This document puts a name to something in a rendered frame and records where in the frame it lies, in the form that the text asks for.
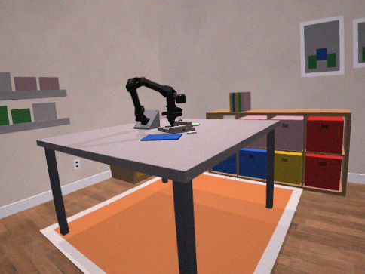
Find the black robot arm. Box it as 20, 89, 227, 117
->
126, 77, 186, 125

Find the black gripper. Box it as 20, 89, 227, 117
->
162, 103, 183, 126

